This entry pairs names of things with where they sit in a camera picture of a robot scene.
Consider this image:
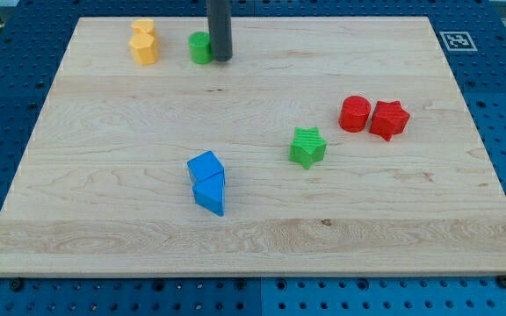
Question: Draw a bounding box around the blue triangle block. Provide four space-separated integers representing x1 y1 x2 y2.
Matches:
192 173 225 217

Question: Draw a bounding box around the red star block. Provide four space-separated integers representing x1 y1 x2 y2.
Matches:
369 101 410 141

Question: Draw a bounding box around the light wooden board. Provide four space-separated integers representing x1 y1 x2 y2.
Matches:
0 17 506 278

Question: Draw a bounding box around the blue cube block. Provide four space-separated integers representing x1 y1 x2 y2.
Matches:
187 151 225 183

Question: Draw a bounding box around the yellow hexagon block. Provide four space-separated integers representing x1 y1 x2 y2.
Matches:
128 33 159 66

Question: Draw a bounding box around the white fiducial marker tag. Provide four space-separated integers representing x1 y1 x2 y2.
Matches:
439 31 477 52

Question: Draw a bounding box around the green cylinder block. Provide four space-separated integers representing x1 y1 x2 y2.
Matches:
188 32 213 64

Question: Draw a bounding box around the yellow pentagon block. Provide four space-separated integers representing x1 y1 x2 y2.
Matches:
131 18 156 38

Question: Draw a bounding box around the red cylinder block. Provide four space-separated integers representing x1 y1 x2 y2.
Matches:
338 96 371 133

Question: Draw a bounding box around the green star block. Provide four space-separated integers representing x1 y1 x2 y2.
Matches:
289 127 327 169

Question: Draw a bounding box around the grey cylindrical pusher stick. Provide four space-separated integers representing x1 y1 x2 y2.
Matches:
206 0 233 62

